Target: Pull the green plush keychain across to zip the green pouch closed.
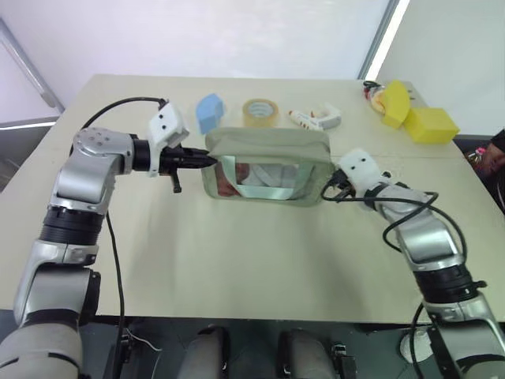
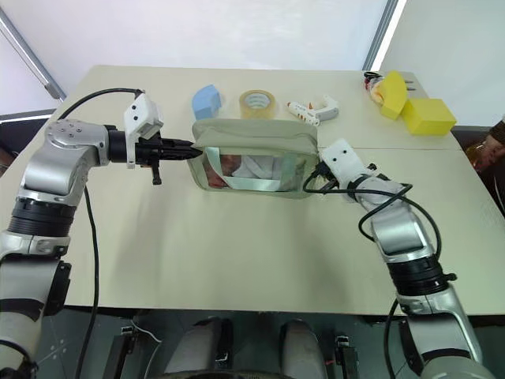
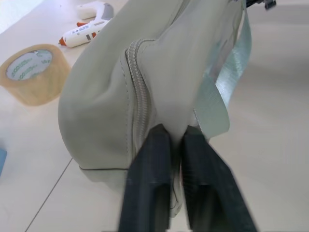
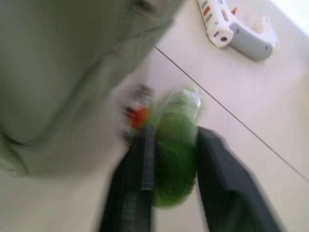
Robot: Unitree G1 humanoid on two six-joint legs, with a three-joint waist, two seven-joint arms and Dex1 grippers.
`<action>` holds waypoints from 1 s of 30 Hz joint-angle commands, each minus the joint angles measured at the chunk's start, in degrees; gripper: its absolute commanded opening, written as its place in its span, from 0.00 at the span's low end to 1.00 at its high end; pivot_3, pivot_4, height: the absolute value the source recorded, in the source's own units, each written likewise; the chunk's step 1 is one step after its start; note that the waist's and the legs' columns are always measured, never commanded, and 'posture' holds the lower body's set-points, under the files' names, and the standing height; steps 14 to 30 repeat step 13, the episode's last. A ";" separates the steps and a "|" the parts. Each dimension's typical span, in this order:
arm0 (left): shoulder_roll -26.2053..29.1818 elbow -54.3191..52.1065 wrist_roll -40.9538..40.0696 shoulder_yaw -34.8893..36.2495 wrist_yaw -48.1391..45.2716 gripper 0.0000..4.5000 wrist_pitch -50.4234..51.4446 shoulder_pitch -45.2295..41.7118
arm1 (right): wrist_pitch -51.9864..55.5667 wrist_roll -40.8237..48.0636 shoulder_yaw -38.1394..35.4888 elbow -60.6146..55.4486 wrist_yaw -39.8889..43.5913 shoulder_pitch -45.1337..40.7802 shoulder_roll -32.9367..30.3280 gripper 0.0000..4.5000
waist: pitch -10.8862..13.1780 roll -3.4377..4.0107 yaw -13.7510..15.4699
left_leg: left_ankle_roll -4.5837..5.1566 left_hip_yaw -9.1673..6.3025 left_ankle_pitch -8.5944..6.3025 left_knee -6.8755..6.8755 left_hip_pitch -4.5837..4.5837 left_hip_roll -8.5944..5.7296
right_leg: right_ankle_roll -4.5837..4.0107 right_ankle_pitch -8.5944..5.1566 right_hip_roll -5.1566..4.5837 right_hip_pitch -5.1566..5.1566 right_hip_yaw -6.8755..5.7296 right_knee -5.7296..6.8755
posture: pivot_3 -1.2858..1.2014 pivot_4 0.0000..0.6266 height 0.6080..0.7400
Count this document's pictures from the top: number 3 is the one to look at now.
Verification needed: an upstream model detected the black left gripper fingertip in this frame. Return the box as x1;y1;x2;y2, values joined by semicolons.
245;0;277;10

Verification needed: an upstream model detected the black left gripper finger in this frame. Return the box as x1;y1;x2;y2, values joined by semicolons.
181;126;259;232
117;123;173;232

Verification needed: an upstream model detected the pale green zip pouch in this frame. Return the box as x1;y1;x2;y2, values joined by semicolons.
57;0;253;218

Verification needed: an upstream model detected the blue flat object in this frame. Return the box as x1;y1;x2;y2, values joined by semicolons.
0;147;9;179

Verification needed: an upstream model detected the clear packing tape roll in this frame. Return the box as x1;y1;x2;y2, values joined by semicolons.
0;43;72;107

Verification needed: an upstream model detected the white orange glue gun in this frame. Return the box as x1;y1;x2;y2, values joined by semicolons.
57;18;112;48

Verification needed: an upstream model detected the white grey power tool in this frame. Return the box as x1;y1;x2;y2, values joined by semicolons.
76;0;115;20

